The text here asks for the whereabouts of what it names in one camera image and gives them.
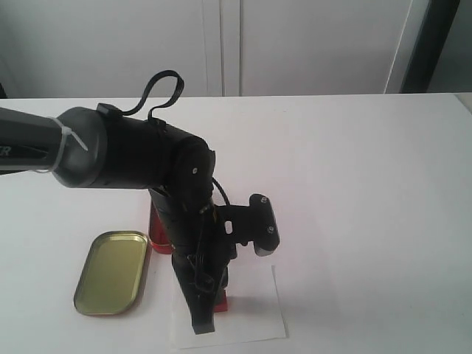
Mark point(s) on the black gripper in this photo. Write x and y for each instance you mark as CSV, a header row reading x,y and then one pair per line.
x,y
201,258

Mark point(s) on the red rubber stamp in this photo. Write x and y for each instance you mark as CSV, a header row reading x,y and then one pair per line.
x,y
221,302

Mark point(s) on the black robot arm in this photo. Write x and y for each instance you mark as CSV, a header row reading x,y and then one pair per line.
x,y
105,149

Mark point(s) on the red ink pad tin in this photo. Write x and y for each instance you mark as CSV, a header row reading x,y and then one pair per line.
x,y
156,233

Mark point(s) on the white paper sheet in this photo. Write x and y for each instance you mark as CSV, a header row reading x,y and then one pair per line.
x,y
254,312

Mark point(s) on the gold tin lid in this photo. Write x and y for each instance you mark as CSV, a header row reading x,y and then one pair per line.
x,y
112,274

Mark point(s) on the white cabinet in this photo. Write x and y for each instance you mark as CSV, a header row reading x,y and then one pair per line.
x,y
52,49

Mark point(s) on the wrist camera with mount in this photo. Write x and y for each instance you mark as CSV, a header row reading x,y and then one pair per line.
x,y
254,223

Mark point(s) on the dark vertical post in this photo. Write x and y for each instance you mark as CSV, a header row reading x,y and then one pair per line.
x,y
428,46

